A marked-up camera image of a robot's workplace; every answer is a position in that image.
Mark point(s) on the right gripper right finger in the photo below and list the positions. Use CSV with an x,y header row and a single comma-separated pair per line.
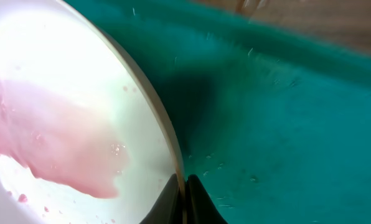
x,y
200,208

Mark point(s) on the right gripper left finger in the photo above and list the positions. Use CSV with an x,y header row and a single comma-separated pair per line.
x,y
168,207

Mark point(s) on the white plate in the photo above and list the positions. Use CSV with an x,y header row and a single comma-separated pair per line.
x,y
84,137

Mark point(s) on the teal plastic tray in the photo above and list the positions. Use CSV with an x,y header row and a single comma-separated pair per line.
x,y
276,126

